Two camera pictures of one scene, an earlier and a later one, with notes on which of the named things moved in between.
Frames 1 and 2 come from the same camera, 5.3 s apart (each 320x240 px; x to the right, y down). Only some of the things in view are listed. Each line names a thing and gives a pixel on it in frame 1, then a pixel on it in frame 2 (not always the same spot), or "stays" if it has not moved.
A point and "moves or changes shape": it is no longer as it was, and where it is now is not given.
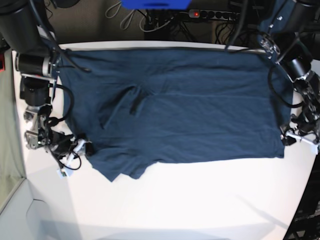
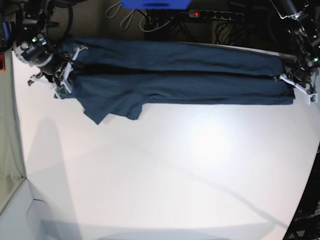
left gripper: x=64 y=146 -> x=59 y=75
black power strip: x=227 y=15 stays
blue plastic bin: x=156 y=4 stays
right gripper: x=301 y=127 -> x=306 y=81
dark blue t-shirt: x=172 y=105 moves or changes shape
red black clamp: x=2 y=67 stays
